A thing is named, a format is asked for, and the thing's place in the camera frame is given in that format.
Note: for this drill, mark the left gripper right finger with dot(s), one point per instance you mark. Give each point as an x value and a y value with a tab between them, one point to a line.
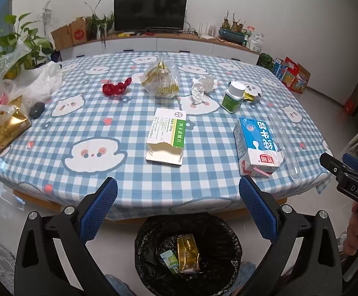
303	258

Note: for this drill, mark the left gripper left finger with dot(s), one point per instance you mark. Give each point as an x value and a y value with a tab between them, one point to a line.
38	270

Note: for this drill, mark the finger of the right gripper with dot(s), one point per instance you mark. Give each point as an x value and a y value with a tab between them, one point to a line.
350	161
333	165

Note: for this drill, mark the yellow white snack wrapper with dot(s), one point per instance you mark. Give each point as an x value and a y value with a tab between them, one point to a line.
252	92

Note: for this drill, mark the white green medicine box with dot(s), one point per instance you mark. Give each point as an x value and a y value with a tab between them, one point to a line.
166	137

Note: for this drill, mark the red mesh net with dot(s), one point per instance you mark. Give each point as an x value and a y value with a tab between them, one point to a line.
110	89

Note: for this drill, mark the black-bagged trash bin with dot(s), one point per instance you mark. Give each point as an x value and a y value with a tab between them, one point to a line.
219	248

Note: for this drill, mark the person's right hand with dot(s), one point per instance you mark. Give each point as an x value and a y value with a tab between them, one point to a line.
350	245

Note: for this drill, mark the clear plastic tube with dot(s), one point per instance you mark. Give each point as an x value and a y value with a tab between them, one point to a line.
286	146

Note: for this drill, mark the blue white milk carton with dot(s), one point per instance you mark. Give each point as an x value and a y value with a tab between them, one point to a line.
258	154

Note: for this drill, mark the colourful boxes on floor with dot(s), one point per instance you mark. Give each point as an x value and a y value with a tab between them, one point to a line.
294	76

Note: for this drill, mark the gold wrapper in bin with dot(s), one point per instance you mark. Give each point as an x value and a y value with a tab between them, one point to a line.
188	254

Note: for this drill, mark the small green box in bin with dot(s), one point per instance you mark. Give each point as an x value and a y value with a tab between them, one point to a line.
170	261

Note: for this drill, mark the green white pill bottle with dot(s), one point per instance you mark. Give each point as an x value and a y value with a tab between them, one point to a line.
233	97

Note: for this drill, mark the gold foil snack bag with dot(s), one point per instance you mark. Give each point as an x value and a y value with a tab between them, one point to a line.
13	125

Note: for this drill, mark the white spray bottle bag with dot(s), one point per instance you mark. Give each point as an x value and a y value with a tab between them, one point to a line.
255	40

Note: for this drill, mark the dark grey computer mouse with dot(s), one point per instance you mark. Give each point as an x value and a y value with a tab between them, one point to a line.
36	110

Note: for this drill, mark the crumpled white tissue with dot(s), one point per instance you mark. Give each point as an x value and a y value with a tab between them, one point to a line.
201	86

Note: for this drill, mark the blue checkered tablecloth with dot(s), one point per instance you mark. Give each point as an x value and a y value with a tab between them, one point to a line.
84	137

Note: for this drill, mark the blue bonsai planter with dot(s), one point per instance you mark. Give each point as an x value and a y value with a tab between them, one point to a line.
233	31

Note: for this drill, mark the white plastic bag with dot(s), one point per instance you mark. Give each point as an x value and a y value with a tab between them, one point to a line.
37	85

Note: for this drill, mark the clear bag gold ribbon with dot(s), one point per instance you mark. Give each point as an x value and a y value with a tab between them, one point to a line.
161	78

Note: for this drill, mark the green pothos plant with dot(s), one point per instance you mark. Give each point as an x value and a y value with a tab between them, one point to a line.
33	49

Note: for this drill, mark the white tv cabinet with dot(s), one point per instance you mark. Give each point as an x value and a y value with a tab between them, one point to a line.
179	43

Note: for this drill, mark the brown cardboard box red flower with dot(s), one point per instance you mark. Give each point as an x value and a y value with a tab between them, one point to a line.
70	35

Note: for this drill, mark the green potted plant by tv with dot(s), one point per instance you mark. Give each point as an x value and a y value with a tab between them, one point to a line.
98	27

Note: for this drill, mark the black television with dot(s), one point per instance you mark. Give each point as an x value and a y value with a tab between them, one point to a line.
149	14

